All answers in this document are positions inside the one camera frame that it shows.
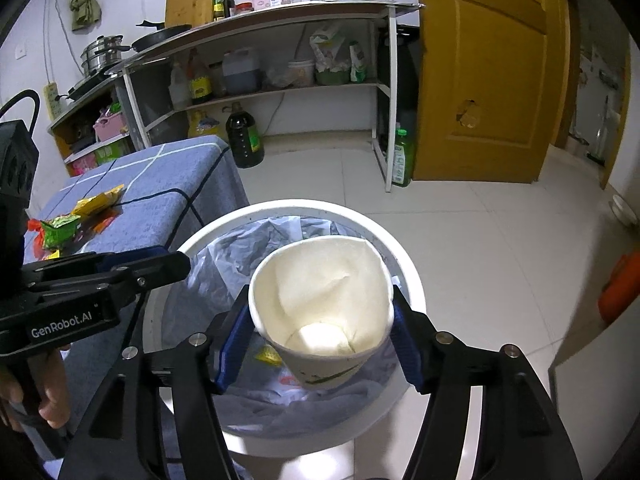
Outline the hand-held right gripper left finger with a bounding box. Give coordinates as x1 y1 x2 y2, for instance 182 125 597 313
60 285 257 480

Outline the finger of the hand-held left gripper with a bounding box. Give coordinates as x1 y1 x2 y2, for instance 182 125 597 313
30 251 192 311
22 246 168 286

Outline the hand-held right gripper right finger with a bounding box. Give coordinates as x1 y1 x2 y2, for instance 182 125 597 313
391 285 583 480

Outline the white round trash bin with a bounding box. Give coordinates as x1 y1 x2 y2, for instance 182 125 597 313
142 200 428 456

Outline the white paper cup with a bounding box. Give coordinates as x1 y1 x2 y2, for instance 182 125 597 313
248 237 396 391

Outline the person's left hand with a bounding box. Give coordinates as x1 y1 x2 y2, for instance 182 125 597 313
36 349 72 430

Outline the orange snack wrapper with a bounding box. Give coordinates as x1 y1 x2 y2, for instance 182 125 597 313
92 209 122 235

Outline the yellow snack wrapper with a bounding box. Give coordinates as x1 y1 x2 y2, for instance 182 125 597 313
71 184 126 218

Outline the translucent plastic bin liner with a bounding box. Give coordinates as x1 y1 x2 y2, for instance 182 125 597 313
162 215 406 428

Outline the green snack wrapper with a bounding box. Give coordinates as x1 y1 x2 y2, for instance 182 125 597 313
40 214 82 251

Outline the blue checked tablecloth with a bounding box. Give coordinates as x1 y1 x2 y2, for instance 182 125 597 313
22 135 251 480

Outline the pink package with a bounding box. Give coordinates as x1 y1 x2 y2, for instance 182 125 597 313
71 152 99 177

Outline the green package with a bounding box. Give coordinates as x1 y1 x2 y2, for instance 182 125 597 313
95 137 134 166

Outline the pink plastic basket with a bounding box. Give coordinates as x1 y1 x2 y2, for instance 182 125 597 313
93 110 129 144

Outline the small wooden cabinet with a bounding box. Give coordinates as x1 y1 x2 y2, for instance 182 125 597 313
49 79 137 177

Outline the yellow cooking oil bottle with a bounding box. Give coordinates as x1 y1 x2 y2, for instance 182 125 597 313
187 107 226 141

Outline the dark oil bottle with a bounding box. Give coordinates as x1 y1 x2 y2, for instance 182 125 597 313
225 102 265 169

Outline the clear plastic bottle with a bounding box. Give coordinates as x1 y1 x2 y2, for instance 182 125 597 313
169 62 193 111

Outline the white power strip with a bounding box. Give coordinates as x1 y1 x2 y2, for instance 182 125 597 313
43 82 61 122

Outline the yellow label sauce bottle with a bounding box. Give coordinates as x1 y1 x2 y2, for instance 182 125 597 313
187 49 214 106

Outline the dark jar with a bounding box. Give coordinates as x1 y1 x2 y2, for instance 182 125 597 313
210 62 227 99

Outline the green detergent bottle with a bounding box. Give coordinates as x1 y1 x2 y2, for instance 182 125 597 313
391 127 416 187

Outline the stainless steel pot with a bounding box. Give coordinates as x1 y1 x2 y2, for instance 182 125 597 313
81 35 132 74

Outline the white metal kitchen shelf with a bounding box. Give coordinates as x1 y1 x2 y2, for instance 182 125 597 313
122 0 426 193

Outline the translucent plastic jug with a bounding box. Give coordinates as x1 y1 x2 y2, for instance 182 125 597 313
222 47 261 95

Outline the black frying pan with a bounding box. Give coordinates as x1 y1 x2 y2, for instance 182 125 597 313
131 20 193 54

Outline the orange plastic object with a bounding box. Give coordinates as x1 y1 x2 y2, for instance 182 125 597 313
598 250 640 327

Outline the white plastic bucket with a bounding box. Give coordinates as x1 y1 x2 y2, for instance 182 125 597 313
287 59 316 89

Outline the white bowl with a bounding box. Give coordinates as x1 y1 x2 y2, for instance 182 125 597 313
608 195 639 227

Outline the green and white bag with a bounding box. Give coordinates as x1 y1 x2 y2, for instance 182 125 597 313
309 24 352 86

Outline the green packet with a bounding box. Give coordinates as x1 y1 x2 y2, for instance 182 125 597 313
348 40 369 84

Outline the yellow wooden door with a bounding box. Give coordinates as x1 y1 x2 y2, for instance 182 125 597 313
411 0 567 184

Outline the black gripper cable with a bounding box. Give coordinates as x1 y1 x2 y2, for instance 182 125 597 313
0 89 41 135

